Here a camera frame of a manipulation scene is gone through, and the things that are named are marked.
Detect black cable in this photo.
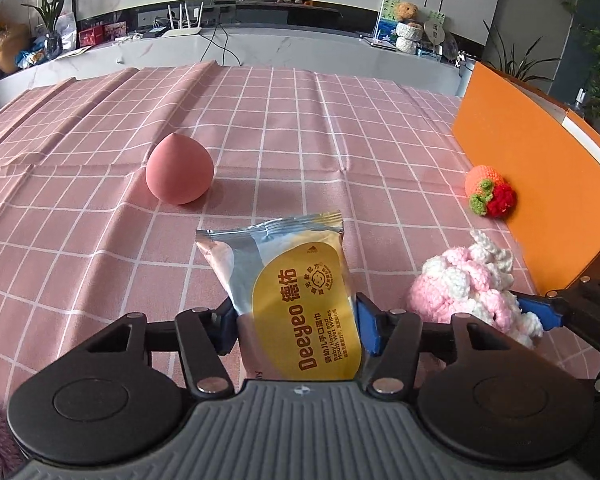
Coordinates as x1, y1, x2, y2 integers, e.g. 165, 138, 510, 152
200, 25, 243, 67

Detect orange cardboard box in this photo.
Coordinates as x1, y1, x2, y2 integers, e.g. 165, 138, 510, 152
451, 61, 600, 301

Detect dark picture frame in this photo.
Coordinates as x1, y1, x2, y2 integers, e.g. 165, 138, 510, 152
55, 0, 78, 52

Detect pink and white crochet toy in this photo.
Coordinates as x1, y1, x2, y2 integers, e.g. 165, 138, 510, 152
406, 228, 545, 351

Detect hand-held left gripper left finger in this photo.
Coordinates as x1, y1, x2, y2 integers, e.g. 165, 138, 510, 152
87, 300, 238, 396

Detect green plant in glass vase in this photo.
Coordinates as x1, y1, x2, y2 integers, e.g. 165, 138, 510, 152
22, 0, 78, 58

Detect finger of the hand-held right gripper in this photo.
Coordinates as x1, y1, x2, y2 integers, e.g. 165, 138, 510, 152
515, 294, 571, 333

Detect red crochet strawberry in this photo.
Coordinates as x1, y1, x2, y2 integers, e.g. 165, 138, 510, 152
487, 183, 517, 218

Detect pink checked tablecloth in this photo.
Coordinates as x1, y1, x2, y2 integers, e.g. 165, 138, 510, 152
0, 60, 600, 411

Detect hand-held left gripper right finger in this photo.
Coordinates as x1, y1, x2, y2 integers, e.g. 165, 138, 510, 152
355, 292, 518, 396

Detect white marble cabinet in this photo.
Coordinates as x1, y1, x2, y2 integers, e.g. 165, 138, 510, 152
0, 2, 463, 111

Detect silver wet wipes packet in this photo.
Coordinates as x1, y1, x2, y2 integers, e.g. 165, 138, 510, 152
195, 211, 366, 383

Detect golden vase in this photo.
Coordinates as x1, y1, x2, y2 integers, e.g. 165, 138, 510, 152
0, 24, 32, 75

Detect pink makeup sponge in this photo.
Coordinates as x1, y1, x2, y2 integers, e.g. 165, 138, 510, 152
146, 132, 214, 206

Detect tall leafy houseplant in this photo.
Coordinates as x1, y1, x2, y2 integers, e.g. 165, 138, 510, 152
482, 20, 563, 93

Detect brown teddy bear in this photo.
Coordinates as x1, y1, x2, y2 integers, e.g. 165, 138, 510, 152
395, 2, 421, 25

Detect blue snack bag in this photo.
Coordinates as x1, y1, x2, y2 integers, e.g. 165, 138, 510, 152
17, 45, 48, 68

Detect white router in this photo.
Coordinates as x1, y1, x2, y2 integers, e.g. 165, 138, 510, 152
162, 2, 204, 37

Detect orange crochet fruit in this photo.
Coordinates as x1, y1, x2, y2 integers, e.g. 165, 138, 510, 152
464, 165, 505, 217

